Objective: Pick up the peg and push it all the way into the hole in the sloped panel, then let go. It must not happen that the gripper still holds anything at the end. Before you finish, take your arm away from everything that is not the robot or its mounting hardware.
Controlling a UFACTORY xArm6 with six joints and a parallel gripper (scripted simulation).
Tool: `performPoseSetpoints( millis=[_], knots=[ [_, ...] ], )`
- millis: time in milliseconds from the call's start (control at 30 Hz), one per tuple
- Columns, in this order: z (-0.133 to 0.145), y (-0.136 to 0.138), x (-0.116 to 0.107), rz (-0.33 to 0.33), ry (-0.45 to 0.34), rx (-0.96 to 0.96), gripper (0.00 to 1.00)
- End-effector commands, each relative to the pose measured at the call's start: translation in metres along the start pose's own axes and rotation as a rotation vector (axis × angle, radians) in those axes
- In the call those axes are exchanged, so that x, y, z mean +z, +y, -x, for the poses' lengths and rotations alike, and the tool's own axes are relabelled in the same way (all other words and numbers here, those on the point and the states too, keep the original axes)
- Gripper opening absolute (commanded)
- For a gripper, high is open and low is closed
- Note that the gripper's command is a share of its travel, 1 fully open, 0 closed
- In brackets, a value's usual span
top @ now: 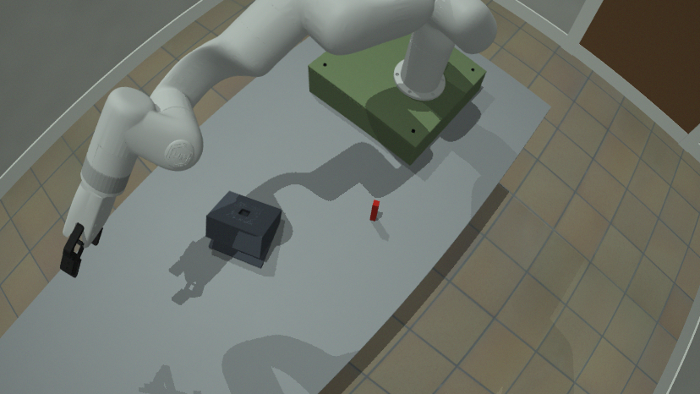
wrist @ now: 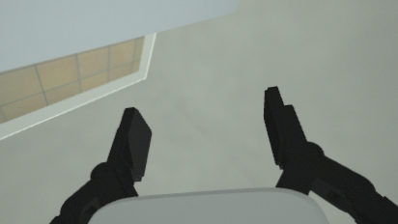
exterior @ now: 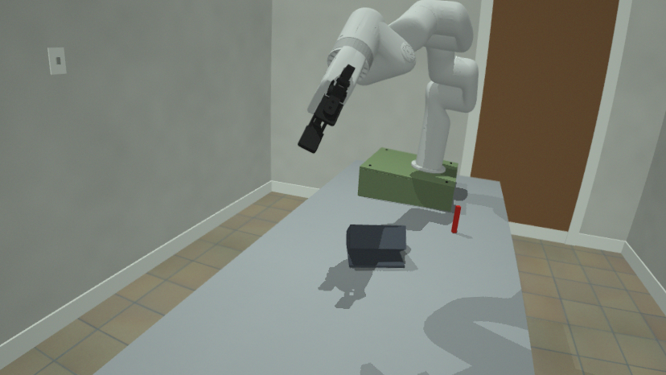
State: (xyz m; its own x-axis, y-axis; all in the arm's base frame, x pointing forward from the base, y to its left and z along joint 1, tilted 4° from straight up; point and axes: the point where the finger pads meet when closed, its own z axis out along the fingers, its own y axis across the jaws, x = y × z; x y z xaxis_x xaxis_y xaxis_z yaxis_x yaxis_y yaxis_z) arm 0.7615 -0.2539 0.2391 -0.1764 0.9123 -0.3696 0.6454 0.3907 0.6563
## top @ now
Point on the red rectangular peg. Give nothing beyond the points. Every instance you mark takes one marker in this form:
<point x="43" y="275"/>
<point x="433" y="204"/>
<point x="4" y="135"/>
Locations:
<point x="374" y="210"/>

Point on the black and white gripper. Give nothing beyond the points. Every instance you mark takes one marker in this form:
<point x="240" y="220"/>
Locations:
<point x="87" y="215"/>

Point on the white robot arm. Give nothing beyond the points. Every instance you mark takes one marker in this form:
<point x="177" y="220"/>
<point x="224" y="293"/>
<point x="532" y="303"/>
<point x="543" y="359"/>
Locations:
<point x="167" y="133"/>

